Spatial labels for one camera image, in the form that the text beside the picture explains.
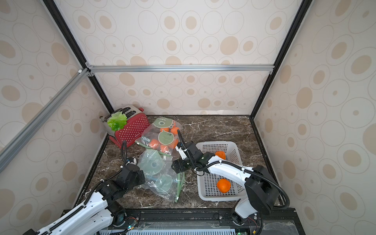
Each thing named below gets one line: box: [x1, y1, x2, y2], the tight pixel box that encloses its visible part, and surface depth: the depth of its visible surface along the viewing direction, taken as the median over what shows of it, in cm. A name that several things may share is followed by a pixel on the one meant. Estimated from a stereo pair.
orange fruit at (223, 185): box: [216, 178, 232, 194], surface depth 80 cm
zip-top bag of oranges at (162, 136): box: [134, 117, 183, 158], surface depth 97 cm
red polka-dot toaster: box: [99, 105, 150, 148], surface depth 97 cm
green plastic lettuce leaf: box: [107, 111, 128, 132], surface depth 91 cm
